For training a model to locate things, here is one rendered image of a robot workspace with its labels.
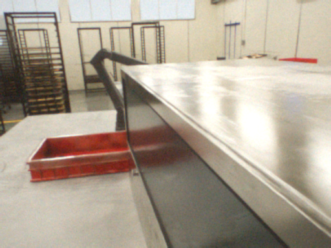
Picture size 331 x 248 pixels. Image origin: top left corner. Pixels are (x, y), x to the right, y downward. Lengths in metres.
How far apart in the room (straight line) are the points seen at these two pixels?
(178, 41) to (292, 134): 9.00
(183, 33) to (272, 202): 9.14
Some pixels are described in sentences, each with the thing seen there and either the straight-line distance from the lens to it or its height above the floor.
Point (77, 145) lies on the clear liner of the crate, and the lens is 1.55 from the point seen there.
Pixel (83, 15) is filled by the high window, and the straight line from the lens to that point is 8.83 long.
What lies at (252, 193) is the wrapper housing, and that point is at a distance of 0.19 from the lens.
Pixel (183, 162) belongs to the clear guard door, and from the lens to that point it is 0.34.
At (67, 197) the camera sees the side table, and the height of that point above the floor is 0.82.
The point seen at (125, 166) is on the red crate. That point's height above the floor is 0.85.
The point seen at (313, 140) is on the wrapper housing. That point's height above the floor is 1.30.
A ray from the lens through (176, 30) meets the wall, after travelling 9.21.
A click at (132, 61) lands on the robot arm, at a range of 1.68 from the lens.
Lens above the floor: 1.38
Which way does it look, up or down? 17 degrees down
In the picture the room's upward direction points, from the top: 2 degrees counter-clockwise
